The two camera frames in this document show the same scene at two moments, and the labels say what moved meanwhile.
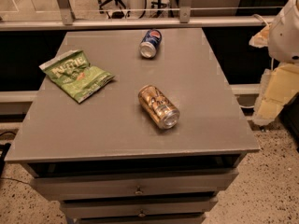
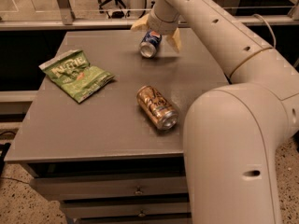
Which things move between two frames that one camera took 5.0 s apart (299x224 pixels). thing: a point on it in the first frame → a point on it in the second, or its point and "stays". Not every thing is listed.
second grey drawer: [138, 207] stays
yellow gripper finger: [261, 38] → [161, 21]
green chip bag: [73, 73] stays
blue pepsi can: [149, 42] stays
